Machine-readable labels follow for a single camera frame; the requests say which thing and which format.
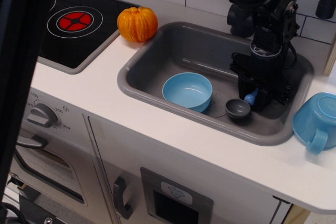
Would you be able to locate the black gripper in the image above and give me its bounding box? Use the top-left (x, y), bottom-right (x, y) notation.
top-left (229, 52), bottom-right (292, 111)

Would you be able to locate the grey spoon with blue handle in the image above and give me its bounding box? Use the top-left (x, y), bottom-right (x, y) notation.
top-left (225, 89), bottom-right (260, 120)

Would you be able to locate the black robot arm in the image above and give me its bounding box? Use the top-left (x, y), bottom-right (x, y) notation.
top-left (227, 0), bottom-right (299, 111)

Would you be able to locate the light blue plastic bowl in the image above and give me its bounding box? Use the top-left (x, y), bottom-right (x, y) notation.
top-left (162, 72), bottom-right (213, 112)

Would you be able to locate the grey plastic sink basin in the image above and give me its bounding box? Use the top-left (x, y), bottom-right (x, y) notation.
top-left (117, 22), bottom-right (313, 146)

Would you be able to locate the light blue plastic cup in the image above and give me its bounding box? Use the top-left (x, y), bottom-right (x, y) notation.
top-left (292, 92), bottom-right (335, 155)

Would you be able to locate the dark grey toy faucet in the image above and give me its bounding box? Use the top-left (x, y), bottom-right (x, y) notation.
top-left (227, 0), bottom-right (336, 38)

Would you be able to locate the orange plastic pumpkin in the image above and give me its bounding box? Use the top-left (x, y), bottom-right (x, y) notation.
top-left (117, 7), bottom-right (158, 42)

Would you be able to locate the black toy stovetop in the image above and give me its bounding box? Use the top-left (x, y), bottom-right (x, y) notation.
top-left (38, 0), bottom-right (134, 74)

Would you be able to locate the grey oven knob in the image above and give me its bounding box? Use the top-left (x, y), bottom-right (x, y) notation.
top-left (27, 103), bottom-right (58, 128)

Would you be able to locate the grey cabinet door handle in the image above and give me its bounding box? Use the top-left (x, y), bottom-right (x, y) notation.
top-left (112, 177), bottom-right (133, 220)

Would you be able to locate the grey oven door handle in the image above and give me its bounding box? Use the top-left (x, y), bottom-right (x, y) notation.
top-left (16, 135), bottom-right (48, 150)

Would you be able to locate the black cable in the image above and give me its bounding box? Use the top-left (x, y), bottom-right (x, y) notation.
top-left (0, 201), bottom-right (25, 224)

